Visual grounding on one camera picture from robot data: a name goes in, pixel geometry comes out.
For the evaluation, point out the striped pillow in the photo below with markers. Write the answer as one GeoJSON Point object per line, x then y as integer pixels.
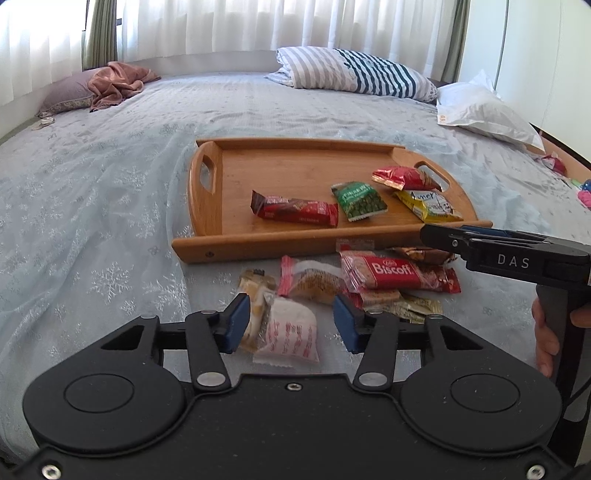
{"type": "Point", "coordinates": [310, 67]}

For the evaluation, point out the wooden serving tray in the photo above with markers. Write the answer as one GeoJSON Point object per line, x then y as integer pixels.
{"type": "Point", "coordinates": [223, 173]}

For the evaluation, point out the red Biscoff biscuit packet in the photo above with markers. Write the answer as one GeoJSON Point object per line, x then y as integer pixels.
{"type": "Point", "coordinates": [367, 271]}

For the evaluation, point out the person's right hand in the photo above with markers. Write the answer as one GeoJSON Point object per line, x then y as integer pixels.
{"type": "Point", "coordinates": [547, 343]}

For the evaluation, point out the gold foil snack packet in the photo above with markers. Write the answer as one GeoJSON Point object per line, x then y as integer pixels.
{"type": "Point", "coordinates": [413, 309]}

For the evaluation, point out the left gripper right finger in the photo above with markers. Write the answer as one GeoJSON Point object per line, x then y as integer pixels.
{"type": "Point", "coordinates": [375, 336]}

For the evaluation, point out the green drape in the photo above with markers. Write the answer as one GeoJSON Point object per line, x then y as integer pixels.
{"type": "Point", "coordinates": [99, 39]}

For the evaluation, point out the purple pillow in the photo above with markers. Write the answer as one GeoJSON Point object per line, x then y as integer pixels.
{"type": "Point", "coordinates": [71, 93]}

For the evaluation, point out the white pillow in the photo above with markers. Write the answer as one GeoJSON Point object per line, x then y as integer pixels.
{"type": "Point", "coordinates": [475, 106]}

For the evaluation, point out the pink-edged brown cake packet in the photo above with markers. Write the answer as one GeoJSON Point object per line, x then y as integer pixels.
{"type": "Point", "coordinates": [310, 280]}

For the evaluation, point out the pink toy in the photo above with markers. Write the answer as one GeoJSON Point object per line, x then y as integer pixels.
{"type": "Point", "coordinates": [584, 194]}

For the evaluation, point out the small metallic object on bed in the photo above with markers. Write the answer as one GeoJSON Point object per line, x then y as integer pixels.
{"type": "Point", "coordinates": [43, 123]}

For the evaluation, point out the dark red chocolate bar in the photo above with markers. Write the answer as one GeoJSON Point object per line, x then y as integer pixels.
{"type": "Point", "coordinates": [293, 210]}

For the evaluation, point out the brown peanut bar packet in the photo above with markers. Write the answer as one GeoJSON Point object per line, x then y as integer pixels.
{"type": "Point", "coordinates": [425, 255]}

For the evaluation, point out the white sheer curtain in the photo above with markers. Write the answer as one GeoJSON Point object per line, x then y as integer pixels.
{"type": "Point", "coordinates": [41, 41]}

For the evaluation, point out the yellow Amerie wafer packet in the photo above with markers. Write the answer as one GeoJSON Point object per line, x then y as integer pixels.
{"type": "Point", "coordinates": [429, 206]}

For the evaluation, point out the green wasabi peas packet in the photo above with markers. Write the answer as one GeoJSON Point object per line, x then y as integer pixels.
{"type": "Point", "coordinates": [358, 200]}

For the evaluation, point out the pale blue snowflake bedspread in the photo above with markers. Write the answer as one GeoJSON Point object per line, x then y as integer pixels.
{"type": "Point", "coordinates": [90, 204]}

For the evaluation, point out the pink crumpled blanket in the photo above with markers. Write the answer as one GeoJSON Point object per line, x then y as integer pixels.
{"type": "Point", "coordinates": [116, 82]}

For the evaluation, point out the white red-print candy packet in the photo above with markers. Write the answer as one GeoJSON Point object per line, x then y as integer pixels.
{"type": "Point", "coordinates": [289, 335]}

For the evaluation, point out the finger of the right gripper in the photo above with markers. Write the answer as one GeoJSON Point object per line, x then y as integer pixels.
{"type": "Point", "coordinates": [453, 240]}
{"type": "Point", "coordinates": [480, 229]}

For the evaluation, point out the small red toy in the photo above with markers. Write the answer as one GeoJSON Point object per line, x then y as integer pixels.
{"type": "Point", "coordinates": [554, 163]}

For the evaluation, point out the small red Biscoff packet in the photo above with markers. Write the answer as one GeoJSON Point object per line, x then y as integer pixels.
{"type": "Point", "coordinates": [365, 299]}

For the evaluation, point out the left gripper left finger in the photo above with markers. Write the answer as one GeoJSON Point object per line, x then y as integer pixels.
{"type": "Point", "coordinates": [208, 335]}

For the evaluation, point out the red nut snack packet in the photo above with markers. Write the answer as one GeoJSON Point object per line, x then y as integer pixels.
{"type": "Point", "coordinates": [405, 178]}

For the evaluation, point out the beige biscuit packet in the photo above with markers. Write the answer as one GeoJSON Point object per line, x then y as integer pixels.
{"type": "Point", "coordinates": [257, 285]}

